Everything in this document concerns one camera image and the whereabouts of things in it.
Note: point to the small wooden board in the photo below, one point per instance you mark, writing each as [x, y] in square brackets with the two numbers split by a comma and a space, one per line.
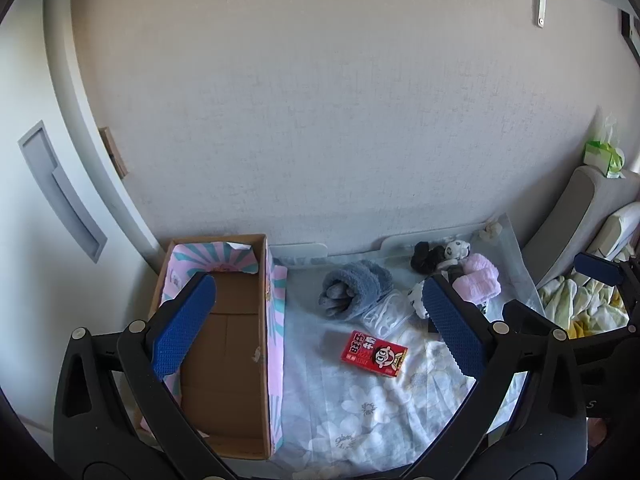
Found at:
[114, 152]

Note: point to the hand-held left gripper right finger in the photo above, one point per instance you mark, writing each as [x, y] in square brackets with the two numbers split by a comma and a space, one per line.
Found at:
[450, 325]

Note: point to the floral light blue cloth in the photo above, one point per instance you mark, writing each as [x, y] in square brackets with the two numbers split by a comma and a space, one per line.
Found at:
[350, 410]

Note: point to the clear plastic bag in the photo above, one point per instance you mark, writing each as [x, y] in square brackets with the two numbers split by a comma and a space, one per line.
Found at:
[385, 315]

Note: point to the yellow-green blanket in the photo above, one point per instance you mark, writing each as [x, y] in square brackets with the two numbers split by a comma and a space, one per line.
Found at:
[575, 300]

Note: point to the grey fuzzy socks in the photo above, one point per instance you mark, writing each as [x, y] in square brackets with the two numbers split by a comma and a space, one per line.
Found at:
[360, 280]

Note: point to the white pillow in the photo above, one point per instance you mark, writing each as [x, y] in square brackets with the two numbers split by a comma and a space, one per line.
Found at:
[620, 230]

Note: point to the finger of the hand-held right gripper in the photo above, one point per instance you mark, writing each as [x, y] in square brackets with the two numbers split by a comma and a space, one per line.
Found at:
[595, 266]

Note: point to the pink fluffy sock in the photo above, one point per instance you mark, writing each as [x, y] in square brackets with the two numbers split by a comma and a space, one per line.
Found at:
[480, 275]

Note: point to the printed cardboard box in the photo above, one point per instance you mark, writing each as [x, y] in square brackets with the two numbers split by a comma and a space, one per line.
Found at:
[235, 360]

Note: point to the grey sofa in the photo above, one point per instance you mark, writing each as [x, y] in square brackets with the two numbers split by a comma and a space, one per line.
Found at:
[575, 210]

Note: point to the red drink carton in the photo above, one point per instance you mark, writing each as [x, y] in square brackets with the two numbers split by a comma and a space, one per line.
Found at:
[372, 355]

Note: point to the black scrunchie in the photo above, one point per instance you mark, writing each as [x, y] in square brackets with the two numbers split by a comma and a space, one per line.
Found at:
[424, 257]

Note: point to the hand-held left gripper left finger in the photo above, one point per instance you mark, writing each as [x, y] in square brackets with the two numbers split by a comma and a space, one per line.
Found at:
[185, 325]

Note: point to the green tissue pack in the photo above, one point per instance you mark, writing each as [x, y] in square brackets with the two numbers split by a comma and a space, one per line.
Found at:
[602, 155]

